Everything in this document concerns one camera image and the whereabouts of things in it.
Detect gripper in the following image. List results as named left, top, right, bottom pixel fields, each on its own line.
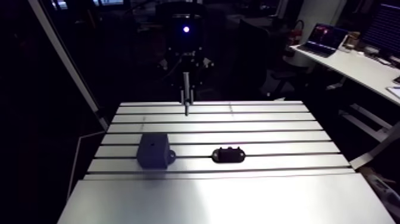
left=162, top=46, right=216, bottom=105

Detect white pillar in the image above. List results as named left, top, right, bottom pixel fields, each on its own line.
left=286, top=0, right=348, bottom=68

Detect black office chair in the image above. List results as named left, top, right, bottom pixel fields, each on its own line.
left=237, top=18, right=301, bottom=98

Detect white desk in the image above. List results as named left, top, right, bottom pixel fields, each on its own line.
left=289, top=43, right=400, bottom=107

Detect pale slanted post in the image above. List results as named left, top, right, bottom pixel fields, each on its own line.
left=27, top=0, right=109, bottom=130

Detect black oval holder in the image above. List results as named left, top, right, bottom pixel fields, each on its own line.
left=211, top=146, right=246, bottom=164

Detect aluminium beam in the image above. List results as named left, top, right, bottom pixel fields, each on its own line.
left=349, top=122, right=400, bottom=170

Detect red fire extinguisher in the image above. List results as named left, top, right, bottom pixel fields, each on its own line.
left=287, top=20, right=305, bottom=48

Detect dark blue-grey block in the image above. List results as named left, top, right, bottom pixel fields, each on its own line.
left=136, top=133, right=176, bottom=170

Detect dark computer monitor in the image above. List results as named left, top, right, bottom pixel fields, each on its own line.
left=362, top=3, right=400, bottom=58

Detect open laptop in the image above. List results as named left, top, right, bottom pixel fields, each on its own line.
left=296, top=23, right=349, bottom=58

